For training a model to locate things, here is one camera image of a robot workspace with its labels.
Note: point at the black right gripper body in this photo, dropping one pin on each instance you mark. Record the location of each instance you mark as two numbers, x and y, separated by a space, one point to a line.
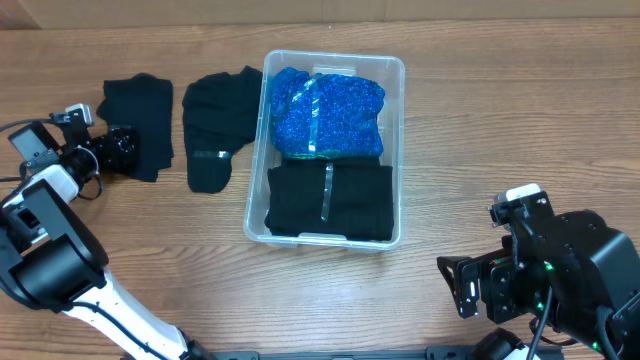
519 286

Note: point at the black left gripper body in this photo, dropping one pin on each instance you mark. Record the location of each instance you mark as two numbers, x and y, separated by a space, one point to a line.
106 157

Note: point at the black sock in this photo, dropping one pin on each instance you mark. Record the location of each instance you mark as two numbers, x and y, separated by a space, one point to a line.
219 118
144 104

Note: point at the black cloth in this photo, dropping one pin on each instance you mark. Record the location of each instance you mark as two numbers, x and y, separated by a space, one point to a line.
352 197

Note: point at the blue sparkly garment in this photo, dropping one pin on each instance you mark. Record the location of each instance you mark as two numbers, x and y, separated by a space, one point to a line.
325 116

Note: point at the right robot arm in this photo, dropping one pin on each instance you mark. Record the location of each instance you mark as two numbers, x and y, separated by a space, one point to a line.
572 271

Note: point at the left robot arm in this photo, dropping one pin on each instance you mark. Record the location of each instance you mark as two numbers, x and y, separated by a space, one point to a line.
50 260

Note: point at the clear plastic storage bin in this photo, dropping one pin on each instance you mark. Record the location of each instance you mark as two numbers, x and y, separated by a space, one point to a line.
389 73

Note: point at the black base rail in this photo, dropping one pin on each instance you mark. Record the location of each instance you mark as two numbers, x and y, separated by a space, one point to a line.
430 353

